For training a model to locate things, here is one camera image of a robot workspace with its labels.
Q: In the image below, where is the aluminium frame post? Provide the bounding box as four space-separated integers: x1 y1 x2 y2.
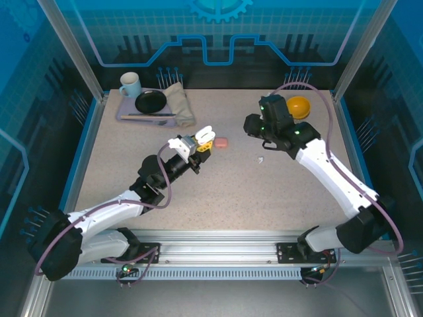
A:
37 0 109 102
332 0 399 102

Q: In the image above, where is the wooden chopstick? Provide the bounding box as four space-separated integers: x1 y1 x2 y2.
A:
120 114 178 121

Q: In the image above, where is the lavender tray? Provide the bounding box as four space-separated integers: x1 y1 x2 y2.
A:
115 87 178 128

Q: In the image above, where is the orange bowl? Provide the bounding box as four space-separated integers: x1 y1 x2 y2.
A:
286 96 312 120

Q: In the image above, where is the slotted grey cable duct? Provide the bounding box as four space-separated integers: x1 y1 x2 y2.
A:
64 267 303 281

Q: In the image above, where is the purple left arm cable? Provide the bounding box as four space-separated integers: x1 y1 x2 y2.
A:
34 147 174 289

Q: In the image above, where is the steel base panel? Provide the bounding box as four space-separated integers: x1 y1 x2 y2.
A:
19 257 419 317

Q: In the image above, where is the light blue mug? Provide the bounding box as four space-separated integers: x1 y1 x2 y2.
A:
118 71 143 99

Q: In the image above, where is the beige folded cloth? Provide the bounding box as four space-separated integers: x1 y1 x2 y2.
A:
164 81 196 128

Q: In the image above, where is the aluminium table side rail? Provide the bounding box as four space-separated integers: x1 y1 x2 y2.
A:
62 92 110 215
330 88 381 205

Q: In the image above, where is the cable connector with LED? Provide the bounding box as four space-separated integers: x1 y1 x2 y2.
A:
302 263 332 277
119 260 139 277

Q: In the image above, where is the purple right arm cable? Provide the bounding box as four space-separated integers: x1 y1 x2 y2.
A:
268 82 404 288

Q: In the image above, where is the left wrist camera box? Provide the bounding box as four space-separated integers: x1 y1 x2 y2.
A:
167 133 199 162

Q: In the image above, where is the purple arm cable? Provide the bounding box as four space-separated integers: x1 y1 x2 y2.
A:
34 147 174 289
268 82 404 288

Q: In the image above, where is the aluminium front rail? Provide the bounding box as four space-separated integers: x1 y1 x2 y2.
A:
44 229 396 267

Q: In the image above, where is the black plate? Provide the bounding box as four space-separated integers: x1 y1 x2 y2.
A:
134 88 167 115

